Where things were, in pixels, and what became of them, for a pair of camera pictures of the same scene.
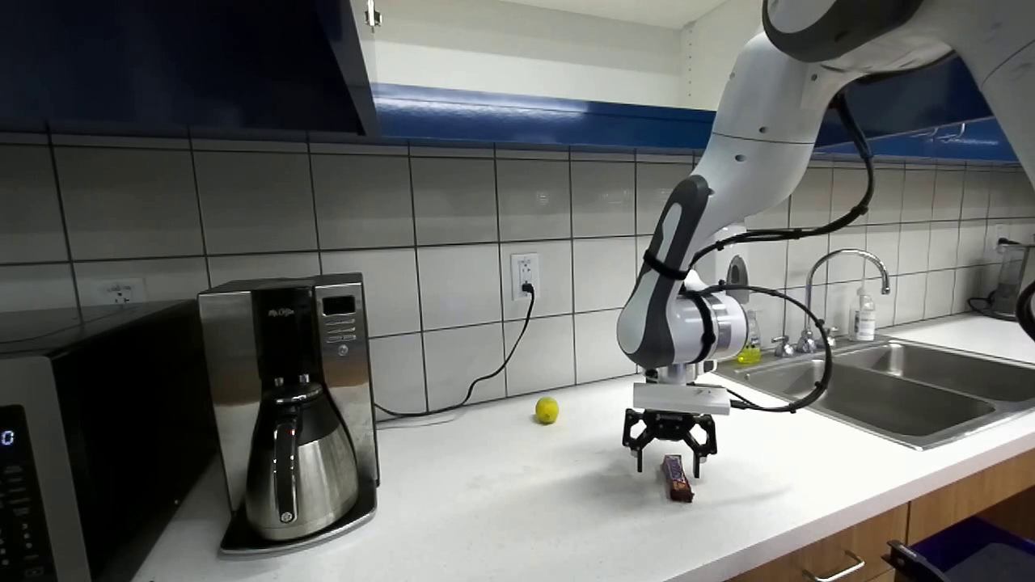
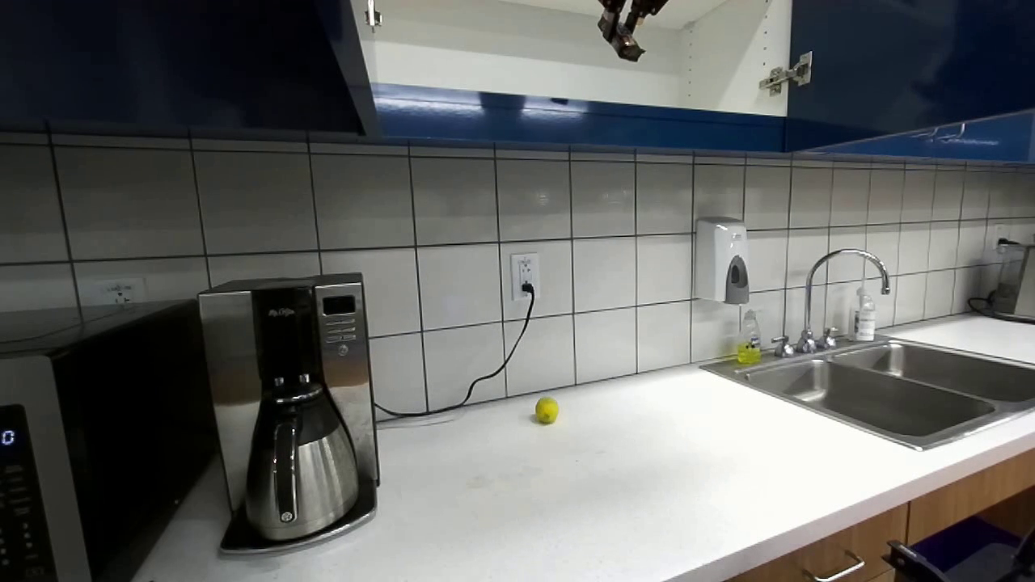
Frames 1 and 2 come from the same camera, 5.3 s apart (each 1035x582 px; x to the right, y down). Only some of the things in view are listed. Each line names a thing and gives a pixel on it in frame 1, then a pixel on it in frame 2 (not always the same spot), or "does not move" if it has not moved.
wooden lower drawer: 868,553 does not move
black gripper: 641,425 → 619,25
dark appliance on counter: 1002,281 does not move
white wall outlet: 528,274 does not move
